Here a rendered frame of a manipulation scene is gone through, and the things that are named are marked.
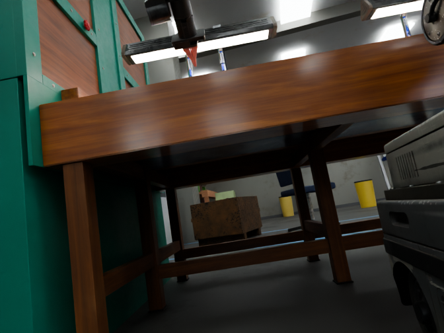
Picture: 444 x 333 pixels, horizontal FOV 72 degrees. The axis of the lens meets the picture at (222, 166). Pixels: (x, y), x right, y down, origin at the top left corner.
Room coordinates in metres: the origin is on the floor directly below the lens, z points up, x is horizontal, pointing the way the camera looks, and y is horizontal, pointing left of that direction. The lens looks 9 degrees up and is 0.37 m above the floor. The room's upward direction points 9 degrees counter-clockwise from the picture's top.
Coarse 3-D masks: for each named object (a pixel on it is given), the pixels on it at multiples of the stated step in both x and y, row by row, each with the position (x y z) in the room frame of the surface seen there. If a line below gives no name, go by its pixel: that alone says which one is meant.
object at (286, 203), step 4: (288, 196) 8.58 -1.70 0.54; (280, 200) 8.68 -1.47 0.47; (284, 200) 8.59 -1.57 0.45; (288, 200) 8.58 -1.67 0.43; (280, 204) 8.75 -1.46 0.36; (284, 204) 8.60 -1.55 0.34; (288, 204) 8.58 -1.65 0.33; (292, 204) 8.68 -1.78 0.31; (284, 208) 8.62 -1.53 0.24; (288, 208) 8.59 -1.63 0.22; (292, 208) 8.64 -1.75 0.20; (284, 212) 8.64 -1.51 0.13; (288, 212) 8.59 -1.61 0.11; (292, 212) 8.63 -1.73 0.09; (284, 216) 8.68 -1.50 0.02; (288, 216) 8.61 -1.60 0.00
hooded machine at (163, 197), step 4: (164, 196) 4.22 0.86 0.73; (164, 200) 4.21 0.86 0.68; (164, 204) 4.19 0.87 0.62; (164, 208) 4.17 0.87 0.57; (164, 212) 4.15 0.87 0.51; (164, 216) 4.14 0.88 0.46; (168, 216) 4.29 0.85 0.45; (164, 220) 4.12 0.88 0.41; (168, 220) 4.28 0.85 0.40; (168, 224) 4.26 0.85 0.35; (168, 228) 4.24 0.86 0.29; (168, 232) 4.22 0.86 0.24; (168, 236) 4.20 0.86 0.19; (168, 240) 4.20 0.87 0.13
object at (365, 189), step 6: (366, 180) 6.66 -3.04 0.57; (372, 180) 6.75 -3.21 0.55; (360, 186) 6.72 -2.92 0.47; (366, 186) 6.67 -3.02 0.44; (372, 186) 6.70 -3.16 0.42; (360, 192) 6.76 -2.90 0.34; (366, 192) 6.68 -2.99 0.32; (372, 192) 6.69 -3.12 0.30; (360, 198) 6.80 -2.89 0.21; (366, 198) 6.70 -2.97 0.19; (372, 198) 6.68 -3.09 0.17; (360, 204) 6.87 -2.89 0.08; (366, 204) 6.72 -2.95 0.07; (372, 204) 6.69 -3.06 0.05
